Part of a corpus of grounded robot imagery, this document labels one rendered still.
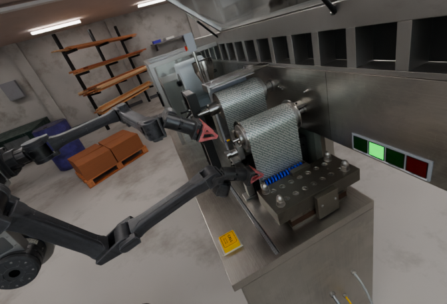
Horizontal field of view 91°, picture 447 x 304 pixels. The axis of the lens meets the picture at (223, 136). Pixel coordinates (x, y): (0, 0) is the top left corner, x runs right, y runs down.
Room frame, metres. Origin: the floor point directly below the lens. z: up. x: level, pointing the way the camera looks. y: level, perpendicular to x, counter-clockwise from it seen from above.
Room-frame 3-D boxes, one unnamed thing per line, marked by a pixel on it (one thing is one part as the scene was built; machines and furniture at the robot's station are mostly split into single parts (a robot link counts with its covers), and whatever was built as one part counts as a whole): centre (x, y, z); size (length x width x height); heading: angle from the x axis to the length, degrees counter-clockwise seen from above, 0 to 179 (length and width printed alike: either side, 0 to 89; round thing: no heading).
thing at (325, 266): (1.78, 0.08, 0.43); 2.52 x 0.64 x 0.86; 13
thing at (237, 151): (0.88, -0.03, 1.05); 0.06 x 0.05 x 0.31; 103
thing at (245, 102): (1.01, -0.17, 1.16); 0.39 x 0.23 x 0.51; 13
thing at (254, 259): (1.78, 0.10, 0.88); 2.52 x 0.66 x 0.04; 13
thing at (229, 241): (0.65, 0.11, 0.91); 0.07 x 0.07 x 0.02; 13
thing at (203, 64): (1.58, -0.02, 1.50); 0.14 x 0.14 x 0.06
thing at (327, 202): (0.63, -0.31, 0.96); 0.10 x 0.03 x 0.11; 103
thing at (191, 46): (1.40, 0.02, 1.66); 0.07 x 0.07 x 0.10; 88
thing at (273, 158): (0.82, -0.21, 1.10); 0.23 x 0.01 x 0.18; 103
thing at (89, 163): (3.89, 2.17, 0.21); 1.22 x 0.88 x 0.42; 124
